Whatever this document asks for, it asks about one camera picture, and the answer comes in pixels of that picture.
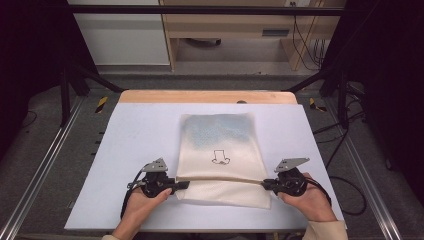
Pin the person's left hand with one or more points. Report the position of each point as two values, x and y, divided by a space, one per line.
141 208

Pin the white cabinet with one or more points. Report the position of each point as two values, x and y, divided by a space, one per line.
123 36

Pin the cream cloth bag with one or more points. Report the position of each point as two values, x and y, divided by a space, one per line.
221 156

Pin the white table cover sheet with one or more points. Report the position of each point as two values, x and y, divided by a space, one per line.
133 150

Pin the yellow clamp left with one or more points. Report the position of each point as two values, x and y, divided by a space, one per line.
101 104

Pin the person's right hand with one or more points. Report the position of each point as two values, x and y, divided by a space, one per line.
311 203

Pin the yellow clamp right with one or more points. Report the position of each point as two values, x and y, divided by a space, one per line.
315 105

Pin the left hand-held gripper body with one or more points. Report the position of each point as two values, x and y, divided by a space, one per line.
156 181

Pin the yellow clamp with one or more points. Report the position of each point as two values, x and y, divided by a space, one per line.
101 104
315 105

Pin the black curtain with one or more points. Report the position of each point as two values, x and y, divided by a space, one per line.
26 66
390 83

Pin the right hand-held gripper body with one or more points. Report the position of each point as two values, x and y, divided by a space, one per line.
291 181

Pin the wooden table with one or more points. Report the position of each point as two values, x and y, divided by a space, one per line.
200 96

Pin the aluminium floor rail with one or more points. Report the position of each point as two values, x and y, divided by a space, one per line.
40 166
366 173

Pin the black metal frame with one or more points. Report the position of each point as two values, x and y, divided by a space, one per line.
200 10

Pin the light wooden desk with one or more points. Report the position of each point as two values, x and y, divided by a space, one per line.
233 25

